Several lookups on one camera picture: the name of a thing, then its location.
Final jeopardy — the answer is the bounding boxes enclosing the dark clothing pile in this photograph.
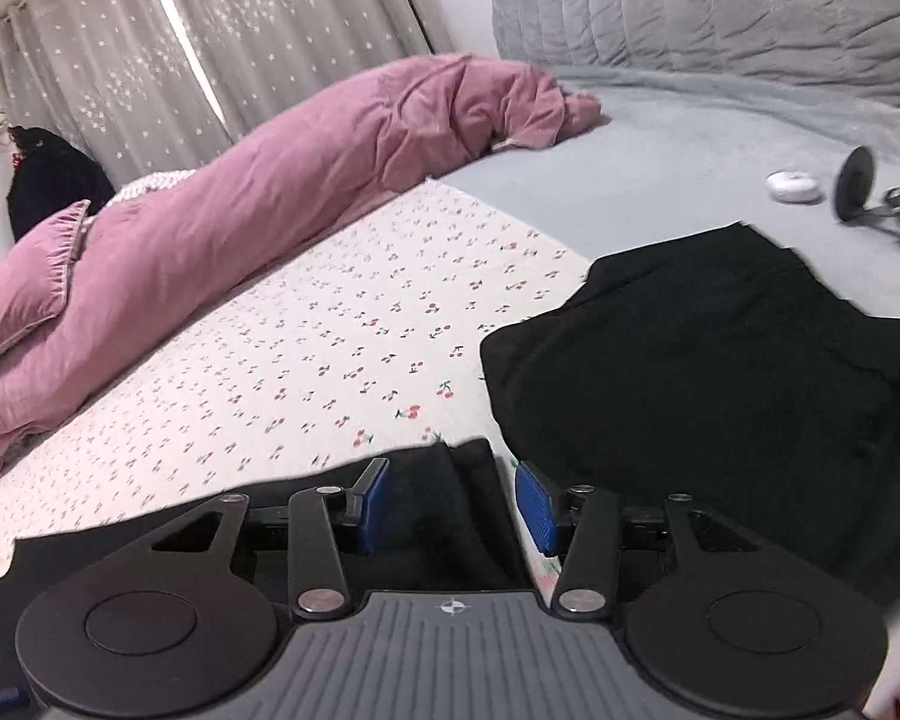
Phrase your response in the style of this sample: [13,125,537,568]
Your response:
[6,125,116,242]

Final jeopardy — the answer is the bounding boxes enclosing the cherry print bed sheet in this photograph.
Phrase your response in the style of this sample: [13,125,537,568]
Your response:
[0,182,589,577]

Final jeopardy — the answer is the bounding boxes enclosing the grey quilted headboard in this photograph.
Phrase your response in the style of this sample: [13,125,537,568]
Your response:
[493,0,900,107]

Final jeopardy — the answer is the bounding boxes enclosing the pink velvet pillow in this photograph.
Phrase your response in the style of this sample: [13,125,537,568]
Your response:
[0,200,91,356]

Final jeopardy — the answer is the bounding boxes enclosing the white earbuds case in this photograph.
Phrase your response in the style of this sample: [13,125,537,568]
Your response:
[766,171,824,205]

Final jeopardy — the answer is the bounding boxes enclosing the pink velvet duvet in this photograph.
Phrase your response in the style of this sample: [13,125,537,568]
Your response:
[0,54,601,473]

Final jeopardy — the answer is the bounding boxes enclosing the black phone stand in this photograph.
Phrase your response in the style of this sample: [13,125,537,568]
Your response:
[831,146,900,249]

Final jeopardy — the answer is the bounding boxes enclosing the black fleece pants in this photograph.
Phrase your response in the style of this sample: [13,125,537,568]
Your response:
[0,436,541,699]

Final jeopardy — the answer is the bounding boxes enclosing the folded black garment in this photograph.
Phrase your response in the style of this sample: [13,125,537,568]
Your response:
[481,224,900,606]

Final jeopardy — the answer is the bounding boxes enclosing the grey bed sheet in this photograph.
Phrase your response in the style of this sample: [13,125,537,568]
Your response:
[445,67,900,317]

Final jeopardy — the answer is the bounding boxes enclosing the grey star curtain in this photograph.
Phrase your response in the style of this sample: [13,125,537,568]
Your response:
[0,0,452,185]

